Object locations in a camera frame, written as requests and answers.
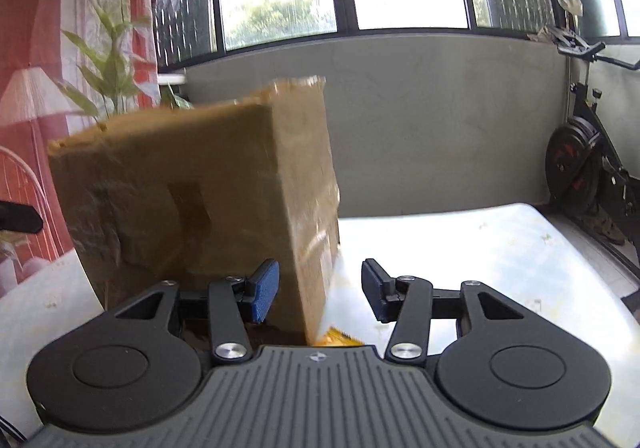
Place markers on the black exercise bike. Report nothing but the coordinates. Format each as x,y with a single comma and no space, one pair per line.
580,162

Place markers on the yellow snack packet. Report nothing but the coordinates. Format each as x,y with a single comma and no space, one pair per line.
340,339

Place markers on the brown shoe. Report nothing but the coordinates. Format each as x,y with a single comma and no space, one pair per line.
605,230

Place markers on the printed pink curtain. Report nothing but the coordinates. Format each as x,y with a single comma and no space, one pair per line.
65,52

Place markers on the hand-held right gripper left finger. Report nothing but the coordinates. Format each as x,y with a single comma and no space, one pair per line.
265,290

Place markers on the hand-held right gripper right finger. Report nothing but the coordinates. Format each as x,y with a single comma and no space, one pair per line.
377,290

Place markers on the white cloth on bike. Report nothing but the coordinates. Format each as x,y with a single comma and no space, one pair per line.
567,2

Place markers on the taped cardboard box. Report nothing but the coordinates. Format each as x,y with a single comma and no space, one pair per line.
200,188

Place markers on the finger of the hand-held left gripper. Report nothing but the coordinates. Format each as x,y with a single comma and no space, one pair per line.
20,217

